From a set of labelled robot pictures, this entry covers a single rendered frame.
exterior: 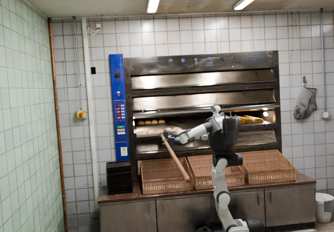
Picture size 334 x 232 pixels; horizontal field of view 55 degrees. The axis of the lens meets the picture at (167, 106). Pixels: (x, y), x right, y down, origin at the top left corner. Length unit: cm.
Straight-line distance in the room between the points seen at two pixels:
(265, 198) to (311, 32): 216
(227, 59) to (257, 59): 39
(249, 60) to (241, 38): 30
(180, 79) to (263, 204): 172
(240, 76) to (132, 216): 210
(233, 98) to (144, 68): 116
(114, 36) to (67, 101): 96
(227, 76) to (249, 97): 39
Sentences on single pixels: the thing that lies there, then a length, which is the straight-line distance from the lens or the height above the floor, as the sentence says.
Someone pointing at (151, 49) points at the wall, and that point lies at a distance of 393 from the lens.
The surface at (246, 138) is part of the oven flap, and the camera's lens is 419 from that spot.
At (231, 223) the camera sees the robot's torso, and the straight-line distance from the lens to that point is 338.
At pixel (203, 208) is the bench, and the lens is 367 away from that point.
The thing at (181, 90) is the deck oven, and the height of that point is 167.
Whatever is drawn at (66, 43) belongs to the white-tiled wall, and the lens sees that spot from 400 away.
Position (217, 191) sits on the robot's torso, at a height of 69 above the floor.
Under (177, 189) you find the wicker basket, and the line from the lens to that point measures 360.
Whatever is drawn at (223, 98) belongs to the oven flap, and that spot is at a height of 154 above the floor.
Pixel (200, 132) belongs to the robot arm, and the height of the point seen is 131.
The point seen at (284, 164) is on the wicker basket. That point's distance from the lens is 419.
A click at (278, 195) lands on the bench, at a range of 390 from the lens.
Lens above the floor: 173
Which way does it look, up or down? 4 degrees down
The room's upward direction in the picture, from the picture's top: 3 degrees counter-clockwise
